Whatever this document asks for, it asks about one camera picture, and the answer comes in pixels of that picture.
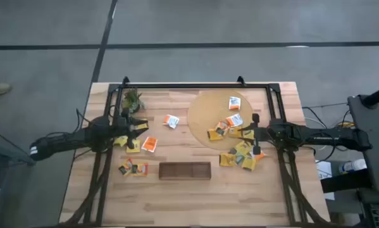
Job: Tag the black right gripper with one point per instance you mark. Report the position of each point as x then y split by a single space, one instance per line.
262 134

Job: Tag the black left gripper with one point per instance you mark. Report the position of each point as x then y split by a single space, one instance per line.
126 128

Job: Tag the white and orange tea packet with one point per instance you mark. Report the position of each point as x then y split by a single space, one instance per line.
149 144
235 120
234 103
171 121
261 155

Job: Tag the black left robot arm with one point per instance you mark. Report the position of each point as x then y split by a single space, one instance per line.
65 139

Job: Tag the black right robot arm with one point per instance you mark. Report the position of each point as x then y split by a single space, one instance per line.
322 136

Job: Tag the small potted succulent plant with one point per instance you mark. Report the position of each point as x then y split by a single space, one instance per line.
132 101

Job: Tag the round woven straw placemat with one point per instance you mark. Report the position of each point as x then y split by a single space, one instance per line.
205 111

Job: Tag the dark wooden divided tray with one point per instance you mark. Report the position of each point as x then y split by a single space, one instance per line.
184 171

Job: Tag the white paper sheet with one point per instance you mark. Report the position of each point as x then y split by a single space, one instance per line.
324 166

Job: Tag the black chair armrest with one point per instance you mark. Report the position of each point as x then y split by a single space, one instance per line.
341 182

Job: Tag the white plastic bottle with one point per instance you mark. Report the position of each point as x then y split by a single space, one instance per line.
353 166

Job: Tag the dark grey desk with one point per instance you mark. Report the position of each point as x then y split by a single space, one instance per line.
376 142

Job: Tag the black pole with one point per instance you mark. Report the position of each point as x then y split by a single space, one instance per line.
377 96

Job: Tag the grey metal stand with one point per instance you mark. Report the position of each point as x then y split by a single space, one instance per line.
2 153

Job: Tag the black frame clamp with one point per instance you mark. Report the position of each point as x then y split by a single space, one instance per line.
126 80
240 80

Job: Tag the black aluminium table frame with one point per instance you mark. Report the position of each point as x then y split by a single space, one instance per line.
192 85

